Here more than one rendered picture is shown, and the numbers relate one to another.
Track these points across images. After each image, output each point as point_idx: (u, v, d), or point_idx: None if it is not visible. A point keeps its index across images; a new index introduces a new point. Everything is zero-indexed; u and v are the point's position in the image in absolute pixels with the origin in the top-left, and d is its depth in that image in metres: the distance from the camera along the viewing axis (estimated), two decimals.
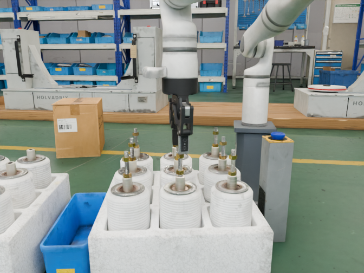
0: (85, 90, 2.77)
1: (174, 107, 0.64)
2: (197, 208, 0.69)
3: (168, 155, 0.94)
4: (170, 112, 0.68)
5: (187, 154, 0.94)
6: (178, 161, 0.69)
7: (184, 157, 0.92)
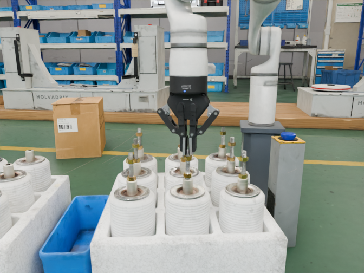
0: (85, 89, 2.73)
1: None
2: (206, 213, 0.65)
3: (173, 156, 0.90)
4: None
5: (193, 155, 0.90)
6: (188, 164, 0.65)
7: None
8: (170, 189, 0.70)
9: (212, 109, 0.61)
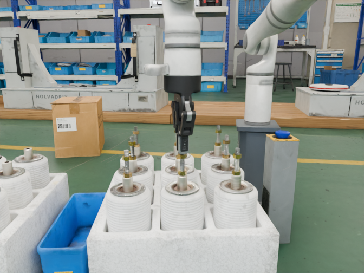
0: (84, 89, 2.75)
1: (176, 107, 0.62)
2: (200, 208, 0.66)
3: (169, 154, 0.91)
4: (173, 111, 0.64)
5: (189, 153, 0.92)
6: (180, 161, 0.67)
7: None
8: None
9: None
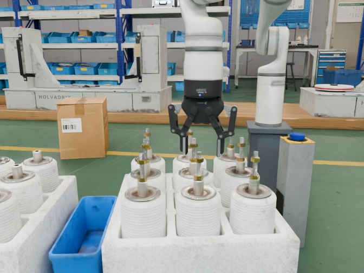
0: (88, 89, 2.73)
1: None
2: (217, 214, 0.64)
3: (181, 156, 0.90)
4: None
5: (201, 156, 0.90)
6: (198, 166, 0.64)
7: None
8: (181, 190, 0.69)
9: (228, 107, 0.60)
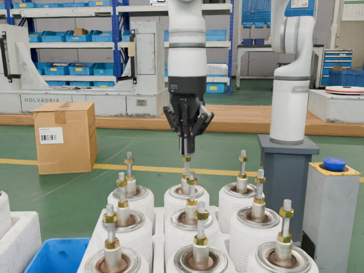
0: (78, 92, 2.50)
1: None
2: None
3: (175, 189, 0.67)
4: None
5: (202, 188, 0.67)
6: (198, 221, 0.42)
7: (198, 193, 0.65)
8: (234, 271, 0.42)
9: (202, 111, 0.58)
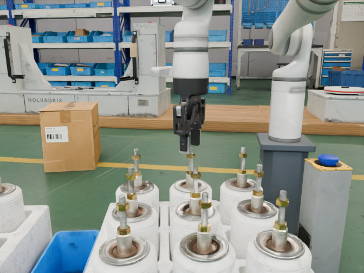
0: (80, 92, 2.54)
1: None
2: None
3: (181, 182, 0.72)
4: None
5: (206, 184, 0.71)
6: (202, 210, 0.47)
7: (200, 188, 0.69)
8: (234, 255, 0.47)
9: (200, 100, 0.70)
